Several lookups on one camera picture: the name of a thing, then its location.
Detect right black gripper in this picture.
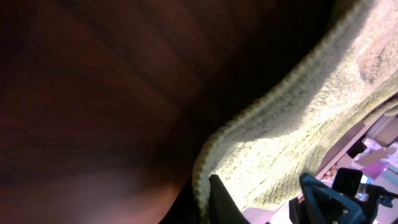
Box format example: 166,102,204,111
289,173,397,224

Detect background desk with clutter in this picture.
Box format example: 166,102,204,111
317,116,397,193

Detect green microfiber cloth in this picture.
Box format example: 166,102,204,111
192,0,397,223

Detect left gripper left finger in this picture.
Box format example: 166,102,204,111
159,177,200,224

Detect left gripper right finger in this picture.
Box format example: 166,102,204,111
208,174,249,224

